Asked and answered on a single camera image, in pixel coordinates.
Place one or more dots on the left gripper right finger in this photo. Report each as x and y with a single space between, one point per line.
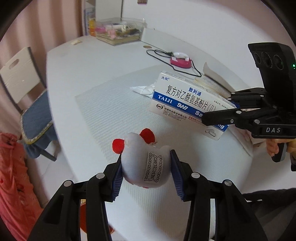
234 218

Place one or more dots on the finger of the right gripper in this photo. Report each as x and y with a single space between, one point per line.
235 116
248 98

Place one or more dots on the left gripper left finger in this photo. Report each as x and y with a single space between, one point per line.
60 219

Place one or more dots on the white blue medicine box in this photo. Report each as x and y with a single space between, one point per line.
182 100

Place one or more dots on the grey plush toy red ears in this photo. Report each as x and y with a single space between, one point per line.
143 164

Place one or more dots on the right hand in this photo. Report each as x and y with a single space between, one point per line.
272 146

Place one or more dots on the open book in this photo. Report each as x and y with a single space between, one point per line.
216 83

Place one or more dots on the pink bed blanket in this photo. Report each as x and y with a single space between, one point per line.
20 208

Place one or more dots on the pink white small iron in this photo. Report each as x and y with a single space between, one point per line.
181 60

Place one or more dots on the crumpled white tissue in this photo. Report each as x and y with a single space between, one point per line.
144 90

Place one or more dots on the white mesh table mat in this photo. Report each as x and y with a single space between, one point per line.
112 110

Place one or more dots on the clear plastic organizer box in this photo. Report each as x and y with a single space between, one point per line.
117 31

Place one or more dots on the white chair blue cushion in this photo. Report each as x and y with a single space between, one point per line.
26 89

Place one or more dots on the pink curtain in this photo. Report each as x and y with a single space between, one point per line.
42 26

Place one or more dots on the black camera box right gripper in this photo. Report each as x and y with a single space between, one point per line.
276 63

